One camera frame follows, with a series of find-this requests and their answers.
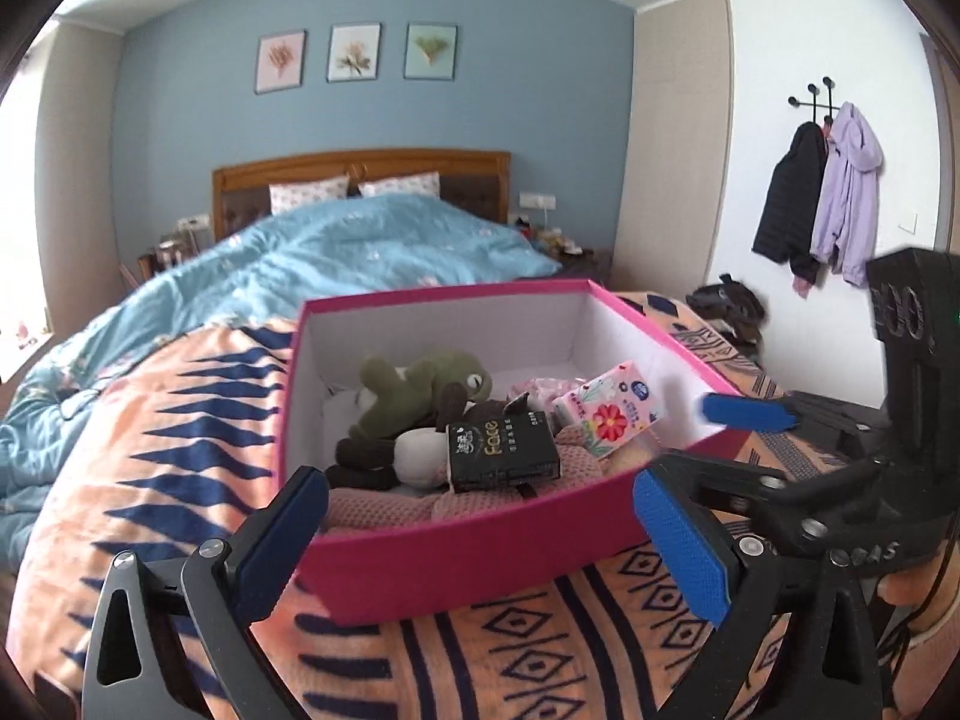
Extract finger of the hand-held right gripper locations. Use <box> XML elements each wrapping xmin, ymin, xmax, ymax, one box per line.
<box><xmin>645</xmin><ymin>448</ymin><xmax>895</xmax><ymax>563</ymax></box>
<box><xmin>700</xmin><ymin>390</ymin><xmax>893</xmax><ymax>466</ymax></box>

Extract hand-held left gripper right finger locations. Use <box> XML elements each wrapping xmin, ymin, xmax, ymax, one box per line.
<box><xmin>632</xmin><ymin>465</ymin><xmax>886</xmax><ymax>720</ymax></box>

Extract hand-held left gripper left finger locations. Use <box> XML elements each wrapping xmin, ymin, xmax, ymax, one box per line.
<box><xmin>81</xmin><ymin>465</ymin><xmax>331</xmax><ymax>720</ymax></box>

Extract pink knitted teddy bear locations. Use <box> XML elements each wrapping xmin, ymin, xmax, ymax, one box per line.
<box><xmin>322</xmin><ymin>424</ymin><xmax>661</xmax><ymax>537</ymax></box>

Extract dark brown plush toy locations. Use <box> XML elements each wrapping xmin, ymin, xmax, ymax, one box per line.
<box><xmin>324</xmin><ymin>381</ymin><xmax>485</xmax><ymax>496</ymax></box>

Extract floral tissue pack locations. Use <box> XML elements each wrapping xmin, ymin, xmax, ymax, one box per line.
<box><xmin>551</xmin><ymin>361</ymin><xmax>667</xmax><ymax>460</ymax></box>

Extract green frog plush toy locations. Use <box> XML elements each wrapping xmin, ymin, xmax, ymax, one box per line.
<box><xmin>346</xmin><ymin>349</ymin><xmax>492</xmax><ymax>440</ymax></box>

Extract pink cardboard box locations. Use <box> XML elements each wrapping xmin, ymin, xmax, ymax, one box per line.
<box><xmin>279</xmin><ymin>279</ymin><xmax>743</xmax><ymax>625</ymax></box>

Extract black tissue pack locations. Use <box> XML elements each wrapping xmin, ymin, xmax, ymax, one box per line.
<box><xmin>446</xmin><ymin>409</ymin><xmax>562</xmax><ymax>494</ymax></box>

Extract dark bag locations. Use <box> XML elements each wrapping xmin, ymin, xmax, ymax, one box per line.
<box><xmin>686</xmin><ymin>274</ymin><xmax>767</xmax><ymax>353</ymax></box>

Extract orange patterned blanket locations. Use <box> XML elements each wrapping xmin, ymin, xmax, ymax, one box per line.
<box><xmin>4</xmin><ymin>289</ymin><xmax>863</xmax><ymax>720</ymax></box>

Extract black jacket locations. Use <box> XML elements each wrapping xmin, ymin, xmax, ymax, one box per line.
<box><xmin>752</xmin><ymin>120</ymin><xmax>830</xmax><ymax>297</ymax></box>

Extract dark nightstand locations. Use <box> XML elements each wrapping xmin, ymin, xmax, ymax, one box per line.
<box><xmin>555</xmin><ymin>246</ymin><xmax>614</xmax><ymax>287</ymax></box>

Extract lilac jacket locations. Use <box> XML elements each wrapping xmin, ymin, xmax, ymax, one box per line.
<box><xmin>810</xmin><ymin>101</ymin><xmax>884</xmax><ymax>287</ymax></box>

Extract beige panelled door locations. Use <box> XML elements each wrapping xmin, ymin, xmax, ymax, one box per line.
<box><xmin>919</xmin><ymin>30</ymin><xmax>960</xmax><ymax>252</ymax></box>

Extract beige wardrobe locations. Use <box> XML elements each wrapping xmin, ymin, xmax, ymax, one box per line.
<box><xmin>611</xmin><ymin>0</ymin><xmax>732</xmax><ymax>293</ymax></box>

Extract blue floral duvet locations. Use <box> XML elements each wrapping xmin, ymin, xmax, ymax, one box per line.
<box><xmin>0</xmin><ymin>193</ymin><xmax>563</xmax><ymax>526</ymax></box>

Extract white dotted pillow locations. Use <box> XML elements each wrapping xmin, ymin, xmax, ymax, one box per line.
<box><xmin>358</xmin><ymin>171</ymin><xmax>442</xmax><ymax>200</ymax></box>
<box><xmin>268</xmin><ymin>176</ymin><xmax>352</xmax><ymax>215</ymax></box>

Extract wooden bed headboard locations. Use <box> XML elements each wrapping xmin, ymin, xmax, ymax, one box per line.
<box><xmin>211</xmin><ymin>150</ymin><xmax>512</xmax><ymax>241</ymax></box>

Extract framed pink flower picture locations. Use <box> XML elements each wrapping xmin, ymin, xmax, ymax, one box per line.
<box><xmin>253</xmin><ymin>30</ymin><xmax>308</xmax><ymax>95</ymax></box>

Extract framed white flower picture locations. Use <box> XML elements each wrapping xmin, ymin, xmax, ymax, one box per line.
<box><xmin>326</xmin><ymin>22</ymin><xmax>383</xmax><ymax>83</ymax></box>

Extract black wall coat rack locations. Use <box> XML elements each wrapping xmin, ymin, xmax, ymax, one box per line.
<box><xmin>787</xmin><ymin>76</ymin><xmax>839</xmax><ymax>125</ymax></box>

